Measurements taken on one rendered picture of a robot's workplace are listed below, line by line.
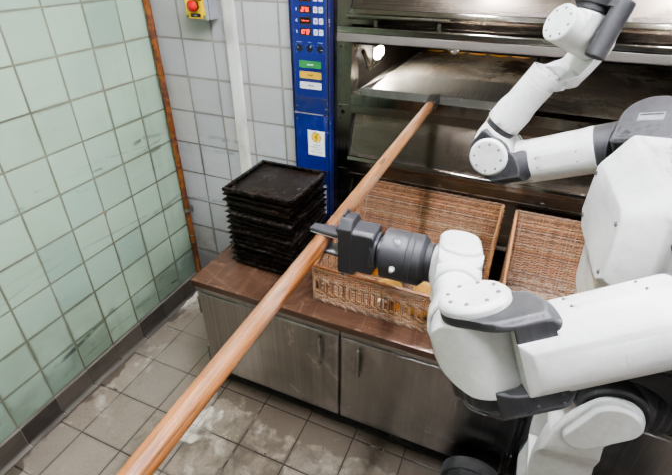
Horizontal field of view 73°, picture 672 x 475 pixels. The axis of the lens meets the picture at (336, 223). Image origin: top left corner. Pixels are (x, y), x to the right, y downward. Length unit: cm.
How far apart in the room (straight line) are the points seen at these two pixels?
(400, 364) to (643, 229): 104
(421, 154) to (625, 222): 113
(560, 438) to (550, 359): 52
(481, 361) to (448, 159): 126
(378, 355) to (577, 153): 92
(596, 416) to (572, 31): 65
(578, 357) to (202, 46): 181
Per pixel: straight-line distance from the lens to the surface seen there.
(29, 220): 190
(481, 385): 53
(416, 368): 155
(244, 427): 203
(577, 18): 93
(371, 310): 155
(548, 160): 97
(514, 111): 98
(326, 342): 163
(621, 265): 70
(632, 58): 146
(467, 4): 158
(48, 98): 188
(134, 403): 223
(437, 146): 171
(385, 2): 164
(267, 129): 196
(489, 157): 97
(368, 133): 177
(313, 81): 176
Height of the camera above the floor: 165
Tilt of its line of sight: 31 degrees down
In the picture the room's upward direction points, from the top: straight up
